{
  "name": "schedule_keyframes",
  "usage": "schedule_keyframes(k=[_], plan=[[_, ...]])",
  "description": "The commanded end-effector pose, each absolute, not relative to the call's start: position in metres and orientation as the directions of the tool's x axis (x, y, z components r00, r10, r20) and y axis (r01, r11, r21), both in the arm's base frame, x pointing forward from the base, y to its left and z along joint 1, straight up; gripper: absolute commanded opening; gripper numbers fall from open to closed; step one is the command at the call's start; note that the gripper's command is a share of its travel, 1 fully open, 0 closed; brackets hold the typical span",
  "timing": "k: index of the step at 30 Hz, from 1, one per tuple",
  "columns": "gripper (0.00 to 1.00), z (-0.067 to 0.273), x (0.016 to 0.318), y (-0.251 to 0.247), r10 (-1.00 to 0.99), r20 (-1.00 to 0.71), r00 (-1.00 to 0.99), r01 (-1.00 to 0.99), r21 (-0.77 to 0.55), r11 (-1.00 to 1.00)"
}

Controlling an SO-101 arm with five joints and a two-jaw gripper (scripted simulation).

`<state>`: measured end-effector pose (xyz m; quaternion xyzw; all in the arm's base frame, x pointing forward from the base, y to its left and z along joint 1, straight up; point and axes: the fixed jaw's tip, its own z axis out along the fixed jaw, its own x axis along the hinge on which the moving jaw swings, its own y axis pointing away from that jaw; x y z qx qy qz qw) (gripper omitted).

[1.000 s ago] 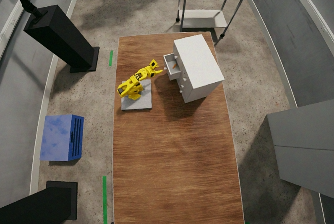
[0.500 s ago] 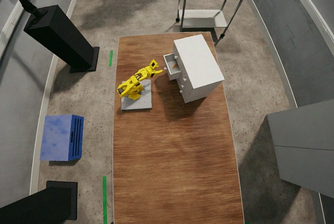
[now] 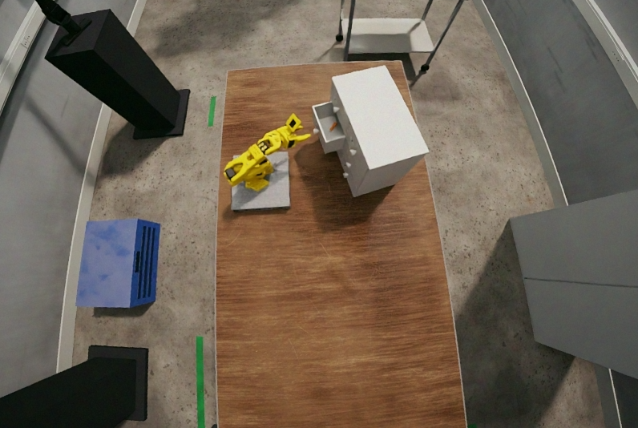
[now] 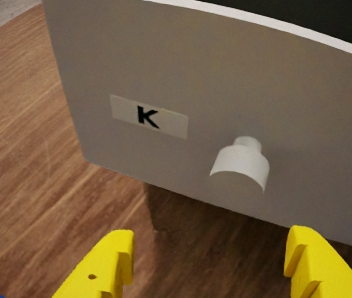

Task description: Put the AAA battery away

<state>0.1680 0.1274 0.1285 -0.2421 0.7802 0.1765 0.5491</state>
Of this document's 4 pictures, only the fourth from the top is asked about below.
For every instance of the grey drawer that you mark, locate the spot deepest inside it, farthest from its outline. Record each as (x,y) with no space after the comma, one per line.
(157,88)

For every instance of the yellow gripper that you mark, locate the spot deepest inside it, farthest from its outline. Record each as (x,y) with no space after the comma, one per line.
(317,270)

